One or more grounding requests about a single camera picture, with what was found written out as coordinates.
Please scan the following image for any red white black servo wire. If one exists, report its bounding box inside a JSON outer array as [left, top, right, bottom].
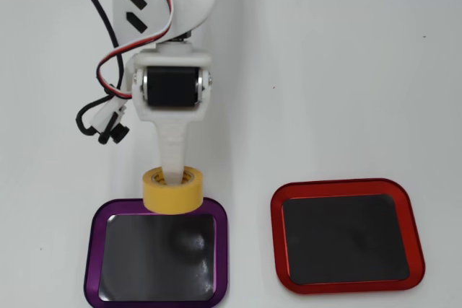
[[95, 0, 175, 100]]

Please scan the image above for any yellow masking tape roll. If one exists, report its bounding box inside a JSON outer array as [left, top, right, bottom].
[[141, 165, 204, 215]]

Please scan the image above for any red rectangular metal dish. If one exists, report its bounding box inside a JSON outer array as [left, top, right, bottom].
[[269, 177, 427, 295]]

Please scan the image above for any white cable connector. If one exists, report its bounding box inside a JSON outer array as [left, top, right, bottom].
[[91, 100, 128, 132]]

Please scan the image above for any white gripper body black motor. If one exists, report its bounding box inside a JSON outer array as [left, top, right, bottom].
[[124, 43, 213, 123]]

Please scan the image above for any purple rectangular metal dish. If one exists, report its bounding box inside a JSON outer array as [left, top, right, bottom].
[[83, 198, 230, 308]]

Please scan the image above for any white fixed gripper finger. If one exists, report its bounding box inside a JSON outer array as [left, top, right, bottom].
[[154, 120, 192, 187]]

